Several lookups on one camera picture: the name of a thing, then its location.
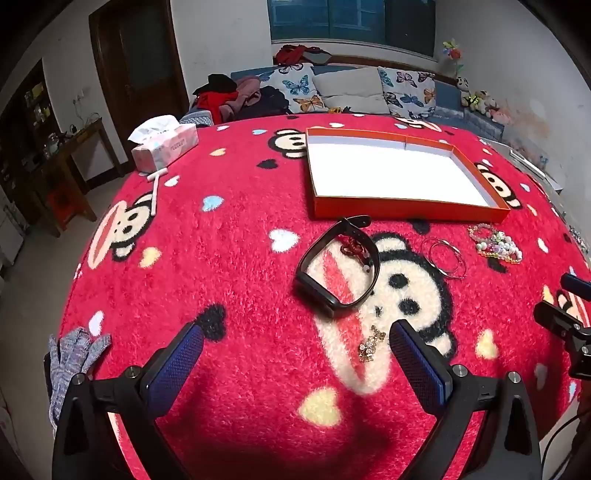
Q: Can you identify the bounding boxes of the grey pillow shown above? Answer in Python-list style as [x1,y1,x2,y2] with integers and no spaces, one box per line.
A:
[313,67,391,114]

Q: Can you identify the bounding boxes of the white butterfly pillow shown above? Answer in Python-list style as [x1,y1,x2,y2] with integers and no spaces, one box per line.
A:
[263,63,324,114]
[378,67,437,121]

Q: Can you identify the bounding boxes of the black garment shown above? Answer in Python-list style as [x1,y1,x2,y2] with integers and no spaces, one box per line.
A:
[206,74,238,93]

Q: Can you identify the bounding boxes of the black smart band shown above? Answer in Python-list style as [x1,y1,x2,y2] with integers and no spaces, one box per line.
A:
[295,215,380,320]

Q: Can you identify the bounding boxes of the red stool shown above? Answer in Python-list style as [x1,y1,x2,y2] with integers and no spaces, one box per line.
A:
[46,182,80,221]

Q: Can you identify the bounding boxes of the wooden side desk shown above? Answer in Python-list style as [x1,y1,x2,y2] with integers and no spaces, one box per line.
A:
[34,117,123,238]

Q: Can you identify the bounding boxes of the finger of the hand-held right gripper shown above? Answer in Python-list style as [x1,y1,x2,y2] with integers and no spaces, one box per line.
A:
[560,272,591,301]
[533,302,585,344]

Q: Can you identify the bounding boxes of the blue window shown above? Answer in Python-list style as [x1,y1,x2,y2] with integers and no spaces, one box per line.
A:
[268,0,437,58]

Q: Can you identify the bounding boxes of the pink garment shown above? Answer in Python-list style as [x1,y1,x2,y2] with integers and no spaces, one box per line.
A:
[226,76,264,121]

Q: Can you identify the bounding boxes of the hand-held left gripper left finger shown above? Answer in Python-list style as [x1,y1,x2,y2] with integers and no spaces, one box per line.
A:
[52,320,205,480]

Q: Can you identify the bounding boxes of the dark shelf cabinet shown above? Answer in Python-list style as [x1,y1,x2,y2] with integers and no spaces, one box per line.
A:
[0,60,61,185]

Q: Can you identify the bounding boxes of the black cable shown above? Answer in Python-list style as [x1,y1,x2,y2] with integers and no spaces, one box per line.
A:
[541,411,586,480]

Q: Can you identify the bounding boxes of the gold rhinestone brooch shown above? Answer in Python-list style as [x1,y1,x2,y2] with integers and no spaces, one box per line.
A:
[358,325,387,364]

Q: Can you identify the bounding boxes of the orange shallow box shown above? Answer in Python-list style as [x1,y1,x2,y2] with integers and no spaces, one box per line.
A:
[305,128,511,223]

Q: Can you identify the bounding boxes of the silver hoop earring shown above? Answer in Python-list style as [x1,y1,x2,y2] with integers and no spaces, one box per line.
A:
[420,236,462,274]
[428,242,467,281]

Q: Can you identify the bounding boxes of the red and dark clothes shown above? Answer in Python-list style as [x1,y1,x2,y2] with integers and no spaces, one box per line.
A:
[276,44,333,66]

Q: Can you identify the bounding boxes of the white stick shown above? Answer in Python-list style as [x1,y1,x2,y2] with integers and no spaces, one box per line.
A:
[147,169,169,216]

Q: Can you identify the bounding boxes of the red knot charm earring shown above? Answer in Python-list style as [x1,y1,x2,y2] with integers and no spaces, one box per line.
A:
[341,235,375,273]

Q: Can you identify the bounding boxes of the dark navy garment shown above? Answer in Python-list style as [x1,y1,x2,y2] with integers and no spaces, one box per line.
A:
[240,86,291,121]

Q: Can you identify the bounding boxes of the grey knit glove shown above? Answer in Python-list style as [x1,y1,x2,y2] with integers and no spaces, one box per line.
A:
[48,327,113,428]

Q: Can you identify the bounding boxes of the dark wooden door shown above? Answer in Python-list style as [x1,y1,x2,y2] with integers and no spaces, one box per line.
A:
[89,0,190,178]

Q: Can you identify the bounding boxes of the pink tissue pack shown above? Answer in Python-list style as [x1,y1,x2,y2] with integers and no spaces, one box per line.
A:
[128,116,199,173]

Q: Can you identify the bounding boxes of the red garment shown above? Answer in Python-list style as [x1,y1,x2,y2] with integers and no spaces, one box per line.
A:
[194,91,238,123]

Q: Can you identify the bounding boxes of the colourful pinwheel toy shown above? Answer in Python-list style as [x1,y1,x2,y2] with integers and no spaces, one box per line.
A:
[442,39,465,78]

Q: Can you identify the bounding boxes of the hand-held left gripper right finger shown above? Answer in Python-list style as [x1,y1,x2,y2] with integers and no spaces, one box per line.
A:
[389,319,542,480]

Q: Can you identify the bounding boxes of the blue sofa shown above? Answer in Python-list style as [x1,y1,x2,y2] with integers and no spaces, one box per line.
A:
[189,65,509,139]

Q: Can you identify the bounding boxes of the green yellow bead bracelet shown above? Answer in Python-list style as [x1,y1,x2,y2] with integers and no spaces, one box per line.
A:
[477,232,524,265]

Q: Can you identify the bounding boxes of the pink white bead bracelet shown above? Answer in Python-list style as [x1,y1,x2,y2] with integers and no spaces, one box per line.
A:
[488,239,518,259]

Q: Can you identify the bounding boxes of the white cabinet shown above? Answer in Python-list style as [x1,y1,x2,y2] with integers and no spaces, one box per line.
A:
[0,203,26,266]

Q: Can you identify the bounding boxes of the beige plush toy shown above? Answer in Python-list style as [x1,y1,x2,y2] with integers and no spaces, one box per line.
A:
[475,90,500,116]

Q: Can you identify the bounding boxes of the red monkey printed blanket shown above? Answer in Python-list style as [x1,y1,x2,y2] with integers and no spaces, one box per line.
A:
[58,113,591,480]

